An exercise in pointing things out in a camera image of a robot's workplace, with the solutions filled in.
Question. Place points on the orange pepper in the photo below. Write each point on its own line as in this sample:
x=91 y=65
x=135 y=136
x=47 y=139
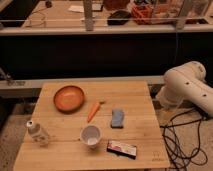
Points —
x=96 y=106

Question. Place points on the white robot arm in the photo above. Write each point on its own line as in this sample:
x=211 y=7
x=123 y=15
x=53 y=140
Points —
x=186 y=82

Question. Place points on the white ceramic cup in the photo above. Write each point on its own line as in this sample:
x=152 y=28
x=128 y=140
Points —
x=90 y=136

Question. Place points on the blue sponge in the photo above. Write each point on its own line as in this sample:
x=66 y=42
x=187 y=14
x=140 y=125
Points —
x=117 y=118

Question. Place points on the orange wooden bowl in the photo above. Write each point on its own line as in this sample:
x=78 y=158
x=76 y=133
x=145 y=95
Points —
x=68 y=98

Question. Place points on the black and red box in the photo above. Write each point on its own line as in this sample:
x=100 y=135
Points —
x=121 y=148

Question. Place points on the black object on shelf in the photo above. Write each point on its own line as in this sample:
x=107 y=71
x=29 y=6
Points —
x=119 y=17

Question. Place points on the orange crate on shelf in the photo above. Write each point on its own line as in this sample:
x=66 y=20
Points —
x=141 y=14

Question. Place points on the white paper on shelf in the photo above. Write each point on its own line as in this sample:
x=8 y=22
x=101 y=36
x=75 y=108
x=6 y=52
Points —
x=76 y=8

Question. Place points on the clear plastic bottle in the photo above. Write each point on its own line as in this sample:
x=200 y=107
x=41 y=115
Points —
x=38 y=133

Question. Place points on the grey metal post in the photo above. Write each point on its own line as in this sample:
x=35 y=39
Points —
x=88 y=14

